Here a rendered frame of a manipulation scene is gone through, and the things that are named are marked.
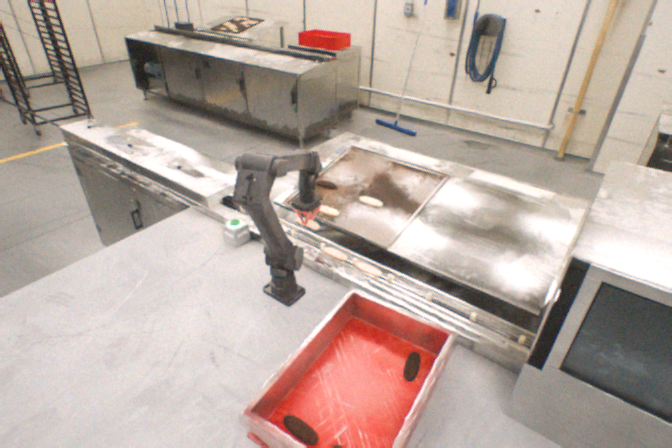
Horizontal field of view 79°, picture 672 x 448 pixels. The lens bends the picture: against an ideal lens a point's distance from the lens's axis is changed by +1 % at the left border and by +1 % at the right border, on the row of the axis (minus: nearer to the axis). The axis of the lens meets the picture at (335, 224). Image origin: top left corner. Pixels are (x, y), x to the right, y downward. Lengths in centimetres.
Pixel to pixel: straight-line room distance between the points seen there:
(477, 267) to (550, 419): 51
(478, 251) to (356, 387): 64
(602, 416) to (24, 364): 138
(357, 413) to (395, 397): 11
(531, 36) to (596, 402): 410
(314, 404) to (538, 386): 51
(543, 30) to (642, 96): 109
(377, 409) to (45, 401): 80
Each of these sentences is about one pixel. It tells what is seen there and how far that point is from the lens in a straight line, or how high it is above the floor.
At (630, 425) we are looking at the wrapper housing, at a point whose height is 98.
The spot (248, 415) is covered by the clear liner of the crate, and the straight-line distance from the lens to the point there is 97.
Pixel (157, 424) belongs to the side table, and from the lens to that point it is 113.
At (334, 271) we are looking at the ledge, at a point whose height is 86.
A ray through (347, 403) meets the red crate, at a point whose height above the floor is 82.
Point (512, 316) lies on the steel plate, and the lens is 140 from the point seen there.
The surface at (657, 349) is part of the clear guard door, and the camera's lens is 92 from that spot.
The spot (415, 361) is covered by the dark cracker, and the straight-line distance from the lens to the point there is 117.
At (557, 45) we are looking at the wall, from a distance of 475.
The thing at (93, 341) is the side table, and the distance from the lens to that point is 137.
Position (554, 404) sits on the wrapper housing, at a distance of 108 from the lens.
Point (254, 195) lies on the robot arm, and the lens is 95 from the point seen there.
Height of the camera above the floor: 174
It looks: 33 degrees down
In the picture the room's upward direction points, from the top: 1 degrees clockwise
